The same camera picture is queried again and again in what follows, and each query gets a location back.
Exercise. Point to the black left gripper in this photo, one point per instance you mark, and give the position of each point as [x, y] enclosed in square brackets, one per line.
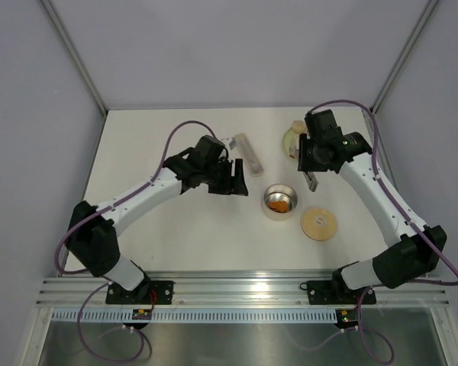
[225, 188]

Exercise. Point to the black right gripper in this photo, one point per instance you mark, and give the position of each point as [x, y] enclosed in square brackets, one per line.
[304, 163]

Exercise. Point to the steel lunch box bowl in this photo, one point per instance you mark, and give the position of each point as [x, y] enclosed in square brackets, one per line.
[279, 192]

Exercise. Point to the orange fried chicken piece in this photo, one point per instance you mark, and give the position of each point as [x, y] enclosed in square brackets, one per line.
[280, 207]

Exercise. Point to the metal tongs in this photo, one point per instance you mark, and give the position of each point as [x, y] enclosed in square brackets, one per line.
[311, 180]

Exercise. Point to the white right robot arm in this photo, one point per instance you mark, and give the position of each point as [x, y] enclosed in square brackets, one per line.
[413, 247]

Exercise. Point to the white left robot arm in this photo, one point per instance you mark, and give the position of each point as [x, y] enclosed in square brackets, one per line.
[96, 231]

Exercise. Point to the pale green plate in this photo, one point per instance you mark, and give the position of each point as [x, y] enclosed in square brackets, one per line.
[290, 144]

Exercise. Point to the white rice ball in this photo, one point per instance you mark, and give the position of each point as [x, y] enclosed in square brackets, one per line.
[299, 127]

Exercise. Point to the beige cutlery case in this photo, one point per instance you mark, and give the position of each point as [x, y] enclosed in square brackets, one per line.
[248, 155]

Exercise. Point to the beige round lid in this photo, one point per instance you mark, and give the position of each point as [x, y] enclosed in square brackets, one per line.
[318, 224]

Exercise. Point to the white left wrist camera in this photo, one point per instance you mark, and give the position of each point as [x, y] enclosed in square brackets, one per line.
[229, 142]

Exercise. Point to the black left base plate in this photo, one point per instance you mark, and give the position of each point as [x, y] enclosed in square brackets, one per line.
[157, 292]

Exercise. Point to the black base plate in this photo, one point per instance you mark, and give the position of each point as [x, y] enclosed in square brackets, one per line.
[326, 293]
[157, 292]

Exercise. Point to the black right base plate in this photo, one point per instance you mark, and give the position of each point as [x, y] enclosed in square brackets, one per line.
[326, 293]

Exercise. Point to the right aluminium frame post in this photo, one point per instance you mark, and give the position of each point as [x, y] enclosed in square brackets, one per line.
[405, 53]

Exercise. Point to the aluminium frame post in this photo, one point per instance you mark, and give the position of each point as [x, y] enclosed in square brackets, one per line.
[67, 43]
[405, 53]

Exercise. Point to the aluminium rail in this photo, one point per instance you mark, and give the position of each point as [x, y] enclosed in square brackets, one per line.
[238, 289]

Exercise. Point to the white slotted cable duct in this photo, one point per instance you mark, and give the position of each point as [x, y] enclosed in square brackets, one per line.
[170, 315]

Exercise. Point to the left aluminium frame post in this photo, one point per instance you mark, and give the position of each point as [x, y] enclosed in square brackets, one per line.
[67, 43]

